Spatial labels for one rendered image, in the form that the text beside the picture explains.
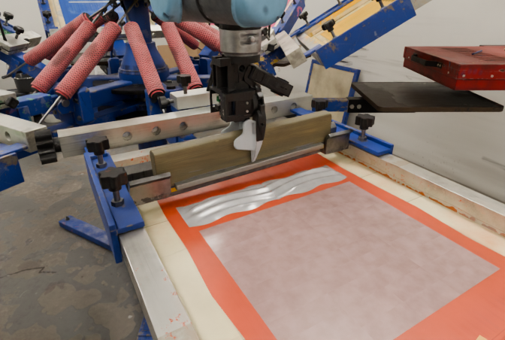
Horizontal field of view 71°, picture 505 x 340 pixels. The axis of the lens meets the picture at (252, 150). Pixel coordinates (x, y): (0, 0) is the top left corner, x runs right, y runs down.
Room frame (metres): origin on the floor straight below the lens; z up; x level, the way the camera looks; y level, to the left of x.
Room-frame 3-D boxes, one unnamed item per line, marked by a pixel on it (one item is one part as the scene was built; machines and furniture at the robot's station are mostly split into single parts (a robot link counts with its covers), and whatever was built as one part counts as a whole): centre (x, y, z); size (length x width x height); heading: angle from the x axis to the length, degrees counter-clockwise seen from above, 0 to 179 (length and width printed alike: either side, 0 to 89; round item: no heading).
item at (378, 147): (0.84, -0.22, 0.98); 0.30 x 0.05 x 0.07; 30
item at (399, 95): (1.41, -0.24, 0.91); 1.34 x 0.40 x 0.08; 90
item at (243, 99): (0.66, 0.03, 1.16); 0.09 x 0.08 x 0.12; 120
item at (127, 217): (0.56, 0.26, 0.98); 0.30 x 0.05 x 0.07; 30
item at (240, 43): (0.66, 0.02, 1.24); 0.08 x 0.08 x 0.05
